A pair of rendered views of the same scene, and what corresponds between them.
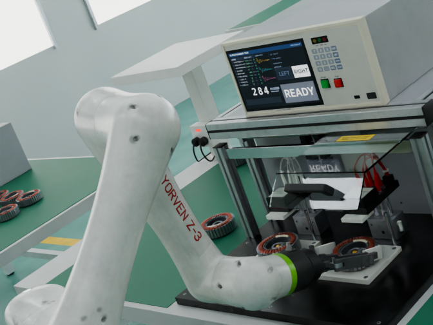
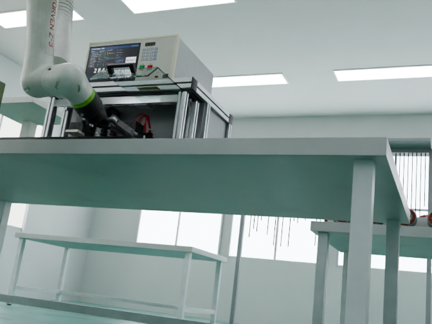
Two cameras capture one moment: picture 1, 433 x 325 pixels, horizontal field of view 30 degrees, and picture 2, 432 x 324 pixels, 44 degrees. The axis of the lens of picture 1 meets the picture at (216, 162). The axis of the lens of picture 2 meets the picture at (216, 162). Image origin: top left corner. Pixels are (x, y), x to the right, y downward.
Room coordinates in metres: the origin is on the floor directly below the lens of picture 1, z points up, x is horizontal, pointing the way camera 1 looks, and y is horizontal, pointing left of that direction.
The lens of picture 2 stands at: (-0.19, 0.26, 0.30)
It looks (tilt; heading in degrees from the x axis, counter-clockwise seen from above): 14 degrees up; 335
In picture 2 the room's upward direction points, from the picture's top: 7 degrees clockwise
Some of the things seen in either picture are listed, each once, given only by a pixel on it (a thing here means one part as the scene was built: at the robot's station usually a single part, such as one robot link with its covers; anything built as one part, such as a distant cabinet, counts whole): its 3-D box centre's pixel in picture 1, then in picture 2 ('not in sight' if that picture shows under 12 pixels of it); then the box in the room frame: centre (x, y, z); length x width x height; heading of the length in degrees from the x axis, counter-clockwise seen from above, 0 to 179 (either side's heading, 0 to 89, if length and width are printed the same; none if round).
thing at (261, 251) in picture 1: (278, 247); not in sight; (1.90, -0.07, 0.80); 0.11 x 0.11 x 0.04
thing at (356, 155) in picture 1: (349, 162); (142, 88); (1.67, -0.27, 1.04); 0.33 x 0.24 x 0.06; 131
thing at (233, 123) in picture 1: (351, 89); (143, 105); (2.01, -0.39, 1.09); 0.68 x 0.44 x 0.05; 41
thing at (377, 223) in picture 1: (387, 224); not in sight; (1.81, -0.34, 0.80); 0.07 x 0.05 x 0.06; 41
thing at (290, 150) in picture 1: (310, 149); (114, 101); (1.87, -0.23, 1.03); 0.62 x 0.01 x 0.03; 41
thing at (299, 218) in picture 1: (311, 220); not in sight; (1.99, -0.18, 0.80); 0.07 x 0.05 x 0.06; 41
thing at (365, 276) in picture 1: (358, 262); not in sight; (1.71, -0.23, 0.78); 0.15 x 0.15 x 0.01; 41
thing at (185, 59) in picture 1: (198, 112); (20, 148); (2.87, 0.00, 0.98); 0.37 x 0.35 x 0.46; 41
